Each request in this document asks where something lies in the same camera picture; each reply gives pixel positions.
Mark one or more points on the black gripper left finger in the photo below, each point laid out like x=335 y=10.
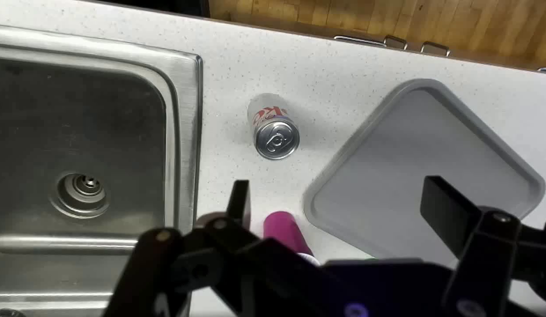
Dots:
x=185 y=271

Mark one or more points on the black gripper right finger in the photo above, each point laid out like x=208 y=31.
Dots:
x=490 y=258

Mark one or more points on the silver red soda can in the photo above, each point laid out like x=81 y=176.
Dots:
x=273 y=133

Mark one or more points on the gray plastic tray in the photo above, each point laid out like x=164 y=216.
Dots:
x=419 y=153

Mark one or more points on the magenta plastic cup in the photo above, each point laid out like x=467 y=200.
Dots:
x=280 y=230

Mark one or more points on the stainless steel double sink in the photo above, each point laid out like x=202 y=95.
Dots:
x=79 y=147

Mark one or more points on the wooden lower cabinet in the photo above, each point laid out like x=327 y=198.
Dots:
x=401 y=21

